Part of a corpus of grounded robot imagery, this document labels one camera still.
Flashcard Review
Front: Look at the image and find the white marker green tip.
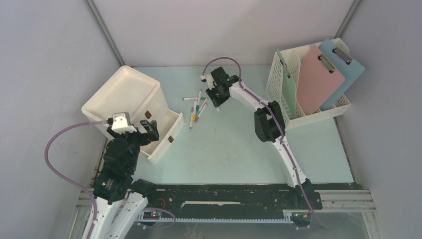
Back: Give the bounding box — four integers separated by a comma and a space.
196, 99, 208, 117

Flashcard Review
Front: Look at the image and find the green clipboard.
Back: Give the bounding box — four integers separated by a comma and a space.
277, 49, 296, 119

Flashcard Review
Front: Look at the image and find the pink clipboard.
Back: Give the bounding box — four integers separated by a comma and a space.
296, 45, 344, 115

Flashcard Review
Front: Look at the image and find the white marker brown tip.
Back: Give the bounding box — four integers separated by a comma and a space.
194, 103, 208, 122

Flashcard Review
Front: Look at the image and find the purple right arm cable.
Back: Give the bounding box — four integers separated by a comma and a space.
202, 57, 328, 232

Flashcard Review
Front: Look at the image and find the white marker teal tip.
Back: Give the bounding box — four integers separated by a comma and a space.
195, 90, 202, 111

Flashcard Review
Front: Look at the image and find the white perforated file organizer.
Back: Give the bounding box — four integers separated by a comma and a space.
266, 42, 351, 129

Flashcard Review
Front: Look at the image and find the blue clipboard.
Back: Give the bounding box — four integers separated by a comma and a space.
319, 39, 365, 111

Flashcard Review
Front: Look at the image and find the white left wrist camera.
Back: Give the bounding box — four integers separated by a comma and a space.
111, 112, 137, 134

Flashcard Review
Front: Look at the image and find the white marker green cap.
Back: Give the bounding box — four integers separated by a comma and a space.
183, 97, 206, 101

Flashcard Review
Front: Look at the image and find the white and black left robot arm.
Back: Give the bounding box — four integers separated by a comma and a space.
82, 118, 159, 239

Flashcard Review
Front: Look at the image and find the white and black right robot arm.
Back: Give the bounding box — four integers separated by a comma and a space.
201, 67, 315, 208

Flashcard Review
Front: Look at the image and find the white drawer cabinet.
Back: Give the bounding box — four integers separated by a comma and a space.
82, 66, 184, 164

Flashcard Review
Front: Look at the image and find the white marker purple cap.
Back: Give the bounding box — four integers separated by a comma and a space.
189, 107, 195, 129

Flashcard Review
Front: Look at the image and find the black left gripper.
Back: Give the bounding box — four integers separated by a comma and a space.
108, 119, 159, 172

